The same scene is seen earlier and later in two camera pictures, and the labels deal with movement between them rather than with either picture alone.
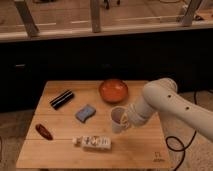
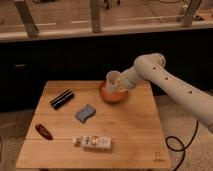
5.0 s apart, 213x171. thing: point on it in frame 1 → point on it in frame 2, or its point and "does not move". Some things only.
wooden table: x=85 y=124 does not move
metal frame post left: x=30 y=25 does not move
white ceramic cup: x=116 y=113 → x=111 y=78
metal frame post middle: x=96 y=16 does not move
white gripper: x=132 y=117 → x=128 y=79
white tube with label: x=93 y=142 does not move
